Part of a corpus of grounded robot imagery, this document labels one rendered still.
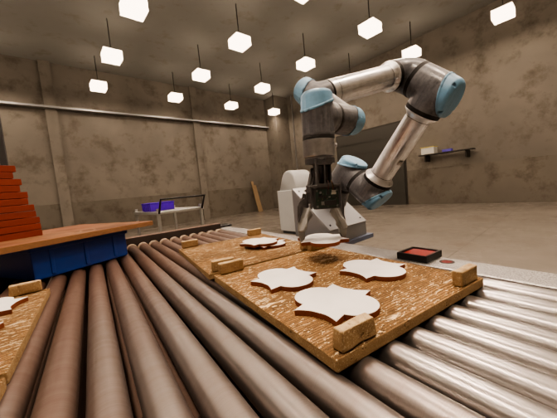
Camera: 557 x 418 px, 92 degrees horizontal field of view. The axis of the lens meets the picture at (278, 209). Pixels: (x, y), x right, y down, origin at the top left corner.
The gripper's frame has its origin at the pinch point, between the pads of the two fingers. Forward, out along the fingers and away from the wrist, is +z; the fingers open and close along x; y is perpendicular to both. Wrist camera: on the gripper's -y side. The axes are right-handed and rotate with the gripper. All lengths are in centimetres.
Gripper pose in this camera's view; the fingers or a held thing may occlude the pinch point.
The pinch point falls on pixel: (322, 238)
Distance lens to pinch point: 70.2
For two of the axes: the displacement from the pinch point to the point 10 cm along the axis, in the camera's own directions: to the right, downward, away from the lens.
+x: 10.0, -0.8, 0.3
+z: 0.7, 9.9, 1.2
